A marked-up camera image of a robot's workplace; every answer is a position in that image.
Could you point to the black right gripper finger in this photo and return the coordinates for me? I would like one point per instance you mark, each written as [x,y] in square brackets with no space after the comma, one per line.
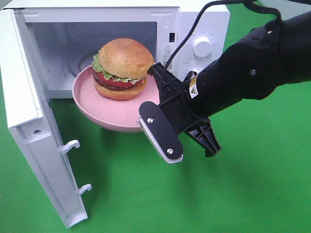
[166,82]
[203,134]

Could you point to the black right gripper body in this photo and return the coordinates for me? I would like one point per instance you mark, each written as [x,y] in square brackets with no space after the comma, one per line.
[178,112]

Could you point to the burger with lettuce and tomato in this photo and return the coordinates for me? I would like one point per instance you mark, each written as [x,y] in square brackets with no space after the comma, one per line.
[120,69]

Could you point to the pink round plate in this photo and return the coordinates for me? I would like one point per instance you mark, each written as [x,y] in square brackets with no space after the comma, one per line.
[115,115]

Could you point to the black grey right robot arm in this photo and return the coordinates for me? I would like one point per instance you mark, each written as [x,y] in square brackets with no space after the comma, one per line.
[269,56]

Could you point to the lower white round knob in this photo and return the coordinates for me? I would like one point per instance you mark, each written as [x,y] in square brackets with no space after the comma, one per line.
[191,74]

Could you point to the white round knob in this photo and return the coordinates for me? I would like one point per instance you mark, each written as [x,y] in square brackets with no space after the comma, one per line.
[191,74]
[201,46]

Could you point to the upper white round knob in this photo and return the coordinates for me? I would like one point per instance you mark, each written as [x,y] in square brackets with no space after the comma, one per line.
[201,46]

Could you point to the glass microwave turntable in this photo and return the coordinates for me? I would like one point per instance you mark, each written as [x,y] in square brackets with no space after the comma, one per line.
[80,54]

